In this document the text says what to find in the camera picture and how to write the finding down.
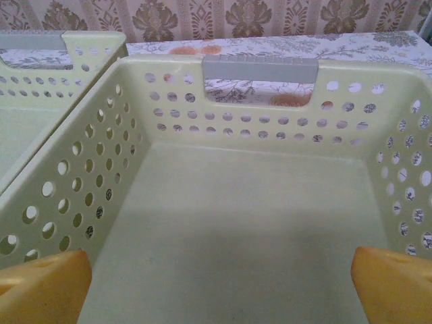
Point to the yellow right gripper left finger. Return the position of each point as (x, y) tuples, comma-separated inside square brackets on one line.
[(40, 290)]

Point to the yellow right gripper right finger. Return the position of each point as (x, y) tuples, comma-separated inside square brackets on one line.
[(398, 293)]

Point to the cream perforated plastic basket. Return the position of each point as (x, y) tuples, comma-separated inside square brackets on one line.
[(236, 219), (20, 135)]

